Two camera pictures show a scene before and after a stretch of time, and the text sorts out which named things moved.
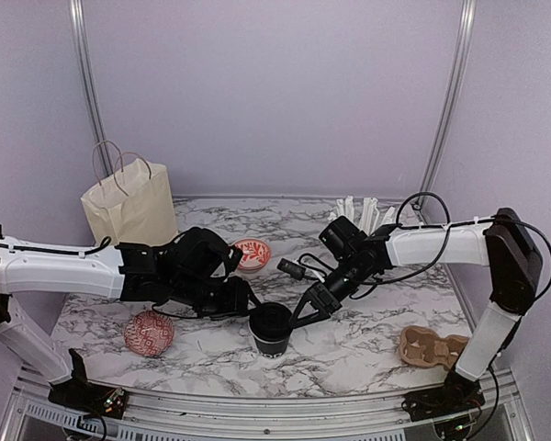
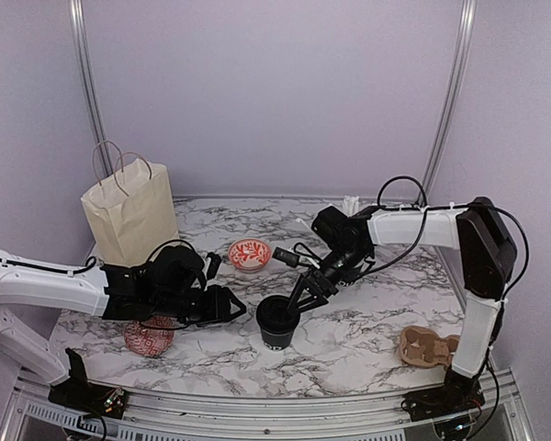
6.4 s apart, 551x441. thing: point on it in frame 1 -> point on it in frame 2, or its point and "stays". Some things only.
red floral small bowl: x=255 y=254 stays
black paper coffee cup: x=272 y=350 -> x=276 y=342
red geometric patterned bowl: x=149 y=333 stays
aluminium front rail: x=31 y=415 stays
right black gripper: x=332 y=305 -> x=325 y=286
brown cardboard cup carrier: x=423 y=347 stays
